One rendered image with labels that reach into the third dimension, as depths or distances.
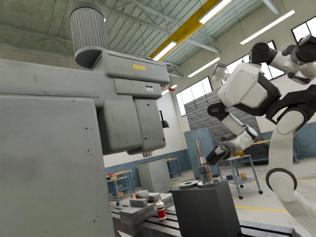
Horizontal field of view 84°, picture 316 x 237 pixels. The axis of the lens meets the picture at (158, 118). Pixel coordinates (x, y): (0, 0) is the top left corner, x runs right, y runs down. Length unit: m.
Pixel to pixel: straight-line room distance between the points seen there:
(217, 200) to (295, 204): 0.59
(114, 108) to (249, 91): 0.78
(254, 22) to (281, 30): 1.21
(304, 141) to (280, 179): 7.17
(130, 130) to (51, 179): 0.43
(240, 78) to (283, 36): 7.70
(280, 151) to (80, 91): 1.10
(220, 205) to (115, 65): 0.82
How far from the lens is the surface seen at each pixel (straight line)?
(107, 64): 1.01
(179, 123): 11.07
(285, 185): 1.20
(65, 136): 0.69
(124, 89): 0.99
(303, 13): 8.95
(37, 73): 0.90
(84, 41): 1.11
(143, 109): 1.03
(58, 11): 7.11
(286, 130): 1.17
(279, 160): 1.22
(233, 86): 1.20
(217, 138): 9.51
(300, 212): 1.28
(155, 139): 1.03
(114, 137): 0.87
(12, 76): 0.88
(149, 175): 5.55
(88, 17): 1.20
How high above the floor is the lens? 1.28
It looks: 11 degrees up
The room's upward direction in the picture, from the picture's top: 12 degrees counter-clockwise
